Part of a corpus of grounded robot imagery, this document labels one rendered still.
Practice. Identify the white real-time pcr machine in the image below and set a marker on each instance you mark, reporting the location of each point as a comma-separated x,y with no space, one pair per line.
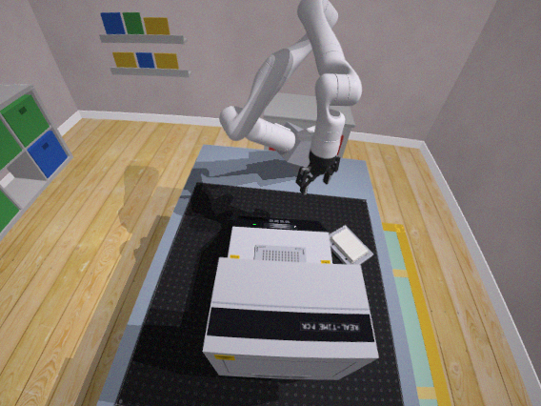
273,318

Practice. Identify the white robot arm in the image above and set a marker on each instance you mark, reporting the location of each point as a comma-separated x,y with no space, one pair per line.
338,85

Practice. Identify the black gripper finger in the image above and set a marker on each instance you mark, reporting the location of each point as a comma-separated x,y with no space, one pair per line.
301,178
331,170

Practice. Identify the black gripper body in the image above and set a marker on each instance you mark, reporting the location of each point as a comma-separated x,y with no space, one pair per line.
319,163

